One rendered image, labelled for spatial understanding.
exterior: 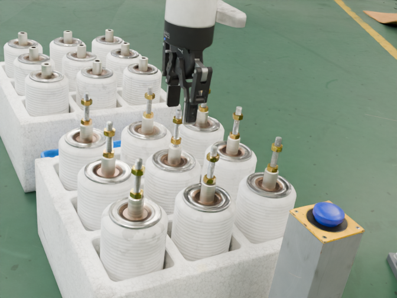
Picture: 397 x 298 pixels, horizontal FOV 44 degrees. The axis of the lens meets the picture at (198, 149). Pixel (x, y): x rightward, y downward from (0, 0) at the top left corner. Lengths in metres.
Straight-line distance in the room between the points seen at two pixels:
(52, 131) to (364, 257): 0.74
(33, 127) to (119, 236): 0.50
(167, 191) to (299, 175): 0.63
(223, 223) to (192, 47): 0.26
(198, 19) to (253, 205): 0.30
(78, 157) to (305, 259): 0.43
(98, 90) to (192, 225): 0.53
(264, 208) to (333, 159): 0.75
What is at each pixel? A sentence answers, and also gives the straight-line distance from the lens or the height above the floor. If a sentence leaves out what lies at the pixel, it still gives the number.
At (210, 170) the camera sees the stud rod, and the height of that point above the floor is 0.30.
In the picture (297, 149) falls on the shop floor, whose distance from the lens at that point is 1.54.
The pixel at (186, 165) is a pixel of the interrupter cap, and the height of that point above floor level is 0.25.
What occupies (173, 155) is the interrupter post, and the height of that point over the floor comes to 0.27.
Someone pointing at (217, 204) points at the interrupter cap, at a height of 0.25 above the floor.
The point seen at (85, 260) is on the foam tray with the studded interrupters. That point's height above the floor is 0.18.
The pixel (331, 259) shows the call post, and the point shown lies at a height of 0.28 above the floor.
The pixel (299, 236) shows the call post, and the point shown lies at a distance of 0.67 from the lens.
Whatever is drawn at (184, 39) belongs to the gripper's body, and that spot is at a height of 0.48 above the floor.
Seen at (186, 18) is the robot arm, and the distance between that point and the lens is 0.72.
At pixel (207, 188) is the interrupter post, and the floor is 0.28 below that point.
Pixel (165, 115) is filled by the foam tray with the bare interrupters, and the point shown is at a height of 0.16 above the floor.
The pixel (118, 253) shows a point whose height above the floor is 0.21.
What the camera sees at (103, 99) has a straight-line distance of 1.19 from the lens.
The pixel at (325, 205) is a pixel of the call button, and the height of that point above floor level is 0.33.
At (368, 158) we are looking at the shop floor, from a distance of 1.60.
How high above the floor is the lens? 0.68
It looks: 28 degrees down
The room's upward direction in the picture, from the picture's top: 8 degrees clockwise
